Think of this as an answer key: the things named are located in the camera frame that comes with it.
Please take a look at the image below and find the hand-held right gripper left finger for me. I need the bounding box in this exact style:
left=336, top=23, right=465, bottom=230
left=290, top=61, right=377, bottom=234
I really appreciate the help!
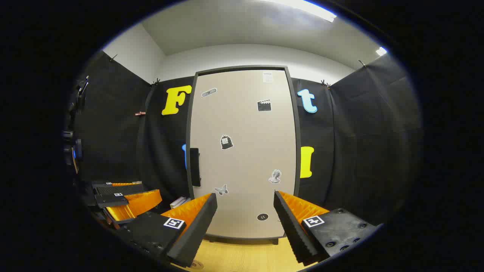
left=115, top=193, right=219, bottom=268

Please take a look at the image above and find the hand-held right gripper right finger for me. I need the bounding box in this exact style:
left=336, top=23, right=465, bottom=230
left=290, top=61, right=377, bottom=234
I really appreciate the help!
left=273, top=190, right=380, bottom=266

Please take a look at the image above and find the black cabinet door handle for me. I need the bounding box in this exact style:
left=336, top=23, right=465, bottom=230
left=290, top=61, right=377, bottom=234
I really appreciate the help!
left=189, top=147, right=201, bottom=187

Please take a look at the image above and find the black backdrop cloth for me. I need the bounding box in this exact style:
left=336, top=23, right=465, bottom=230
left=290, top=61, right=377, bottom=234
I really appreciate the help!
left=66, top=51, right=422, bottom=227

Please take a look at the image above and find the long ceiling light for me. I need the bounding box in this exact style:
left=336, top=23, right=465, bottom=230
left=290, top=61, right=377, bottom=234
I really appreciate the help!
left=261, top=0, right=338, bottom=23

